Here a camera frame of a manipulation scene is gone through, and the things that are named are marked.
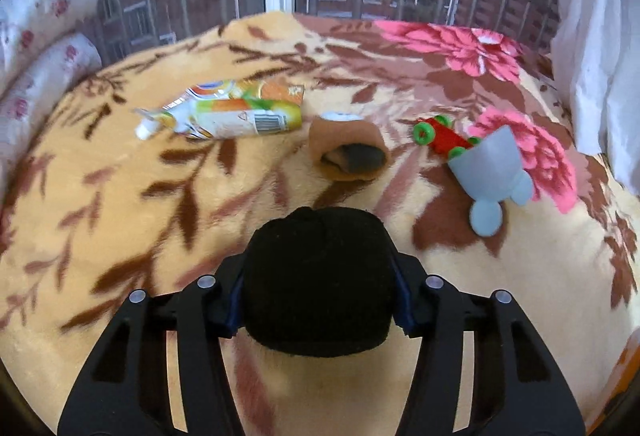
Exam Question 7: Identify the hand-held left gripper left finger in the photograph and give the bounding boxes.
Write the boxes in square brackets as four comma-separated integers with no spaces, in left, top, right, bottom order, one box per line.
[57,256,246,436]

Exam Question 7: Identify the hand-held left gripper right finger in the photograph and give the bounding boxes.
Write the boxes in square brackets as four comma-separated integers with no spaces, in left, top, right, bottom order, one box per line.
[390,253,586,436]

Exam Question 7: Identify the yellow floral blanket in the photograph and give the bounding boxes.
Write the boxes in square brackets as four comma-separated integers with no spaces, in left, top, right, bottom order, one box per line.
[0,11,636,432]

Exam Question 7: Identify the grey cup with round ears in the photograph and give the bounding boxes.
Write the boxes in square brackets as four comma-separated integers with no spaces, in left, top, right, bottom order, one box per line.
[446,125,535,237]

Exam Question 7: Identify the red toy skateboard green wheels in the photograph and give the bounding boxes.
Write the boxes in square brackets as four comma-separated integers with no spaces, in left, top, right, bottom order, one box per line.
[412,115,483,160]

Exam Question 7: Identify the orange green juice pouch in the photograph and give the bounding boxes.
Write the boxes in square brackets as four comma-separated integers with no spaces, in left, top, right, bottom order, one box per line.
[134,79,306,140]

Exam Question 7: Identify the white curtain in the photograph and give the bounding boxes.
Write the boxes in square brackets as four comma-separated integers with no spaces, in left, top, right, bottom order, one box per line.
[550,0,640,197]

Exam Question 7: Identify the white pink floral quilt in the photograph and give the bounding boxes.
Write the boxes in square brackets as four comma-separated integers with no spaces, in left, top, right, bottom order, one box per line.
[0,0,103,187]

